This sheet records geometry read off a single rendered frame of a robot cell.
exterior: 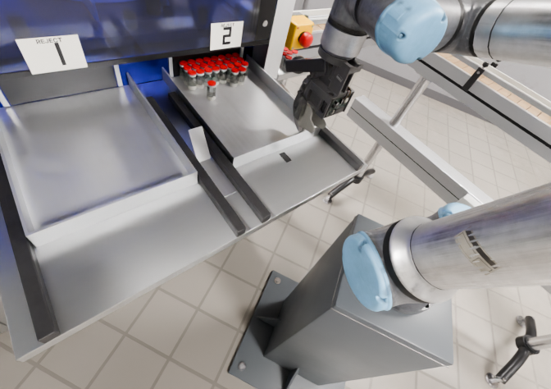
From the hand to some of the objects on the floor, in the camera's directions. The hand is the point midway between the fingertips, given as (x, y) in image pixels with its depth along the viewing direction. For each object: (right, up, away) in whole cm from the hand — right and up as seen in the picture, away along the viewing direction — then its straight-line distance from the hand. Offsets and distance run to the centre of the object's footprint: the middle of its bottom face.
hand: (300, 125), depth 67 cm
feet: (+43, -17, +119) cm, 128 cm away
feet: (+112, -98, +74) cm, 166 cm away
